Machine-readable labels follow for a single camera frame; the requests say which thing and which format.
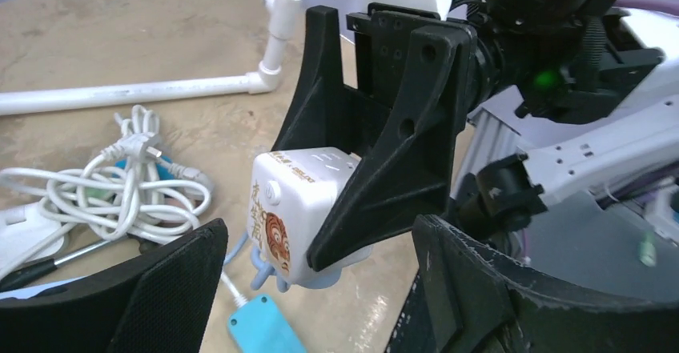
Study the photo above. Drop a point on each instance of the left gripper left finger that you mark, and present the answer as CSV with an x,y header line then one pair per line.
x,y
156,302

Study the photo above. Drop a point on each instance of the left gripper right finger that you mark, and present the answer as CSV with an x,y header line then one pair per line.
x,y
467,297

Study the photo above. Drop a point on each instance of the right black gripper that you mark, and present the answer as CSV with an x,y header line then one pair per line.
x,y
414,58

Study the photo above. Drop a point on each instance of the white cube socket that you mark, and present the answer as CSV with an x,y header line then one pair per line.
x,y
292,193

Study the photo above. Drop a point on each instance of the white angled plug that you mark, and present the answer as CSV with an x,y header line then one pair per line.
x,y
180,171

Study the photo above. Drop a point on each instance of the white plug adapter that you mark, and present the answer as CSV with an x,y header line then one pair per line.
x,y
22,228

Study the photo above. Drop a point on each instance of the green plug adapter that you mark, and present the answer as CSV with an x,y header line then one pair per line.
x,y
97,193

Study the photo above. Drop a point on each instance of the light blue round plug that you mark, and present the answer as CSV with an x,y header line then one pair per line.
x,y
316,280

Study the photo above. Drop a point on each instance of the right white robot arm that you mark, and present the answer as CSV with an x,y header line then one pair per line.
x,y
570,59

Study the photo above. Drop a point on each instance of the teal rectangular box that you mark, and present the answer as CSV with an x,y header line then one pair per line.
x,y
259,326

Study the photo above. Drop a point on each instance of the white PVC pipe frame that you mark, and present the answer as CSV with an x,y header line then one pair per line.
x,y
79,54

